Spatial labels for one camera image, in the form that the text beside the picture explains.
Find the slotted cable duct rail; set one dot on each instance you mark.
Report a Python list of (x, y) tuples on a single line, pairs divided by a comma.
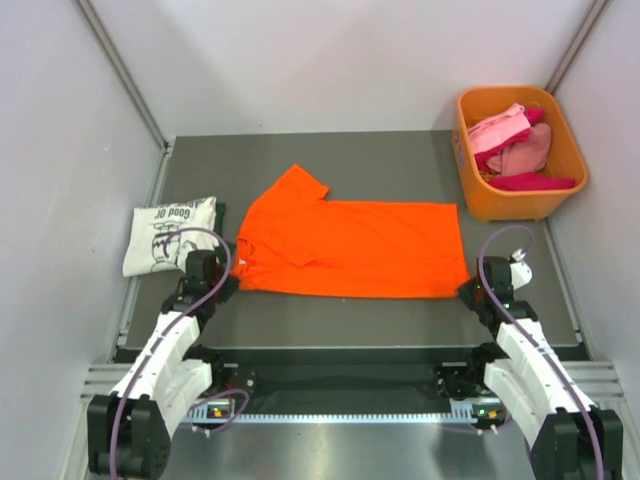
[(325, 414)]

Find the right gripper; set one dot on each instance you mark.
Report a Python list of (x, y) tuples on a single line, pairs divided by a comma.
[(465, 294)]

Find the light pink t-shirt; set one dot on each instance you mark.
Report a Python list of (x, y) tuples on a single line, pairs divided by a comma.
[(497, 130)]

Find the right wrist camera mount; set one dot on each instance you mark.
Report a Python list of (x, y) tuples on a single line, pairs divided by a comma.
[(521, 273)]

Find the orange plastic basket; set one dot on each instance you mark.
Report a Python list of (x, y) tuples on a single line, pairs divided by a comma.
[(487, 203)]

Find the salmon pink t-shirt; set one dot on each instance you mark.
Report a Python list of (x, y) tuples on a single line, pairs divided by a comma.
[(524, 157)]

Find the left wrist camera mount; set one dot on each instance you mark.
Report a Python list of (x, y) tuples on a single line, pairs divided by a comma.
[(184, 250)]

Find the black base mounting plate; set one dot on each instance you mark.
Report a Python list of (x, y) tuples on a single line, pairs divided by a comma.
[(351, 379)]

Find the aluminium frame extrusion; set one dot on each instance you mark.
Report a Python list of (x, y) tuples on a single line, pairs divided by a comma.
[(597, 379)]

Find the white printed folded t-shirt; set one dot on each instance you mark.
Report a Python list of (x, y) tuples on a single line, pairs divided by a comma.
[(157, 232)]

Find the orange t-shirt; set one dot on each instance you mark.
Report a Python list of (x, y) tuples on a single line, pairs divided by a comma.
[(295, 240)]

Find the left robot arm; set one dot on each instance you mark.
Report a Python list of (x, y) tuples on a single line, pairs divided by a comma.
[(171, 384)]

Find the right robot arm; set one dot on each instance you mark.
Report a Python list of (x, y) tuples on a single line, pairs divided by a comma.
[(567, 435)]

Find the dark green folded t-shirt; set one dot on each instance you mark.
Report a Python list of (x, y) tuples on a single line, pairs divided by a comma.
[(220, 210)]

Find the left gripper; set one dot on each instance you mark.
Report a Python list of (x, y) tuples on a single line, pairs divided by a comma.
[(232, 284)]

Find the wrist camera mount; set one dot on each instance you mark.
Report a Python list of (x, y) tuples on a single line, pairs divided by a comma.
[(521, 273), (184, 250)]

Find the magenta t-shirt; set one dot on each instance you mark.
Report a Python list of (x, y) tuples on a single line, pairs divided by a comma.
[(533, 181)]

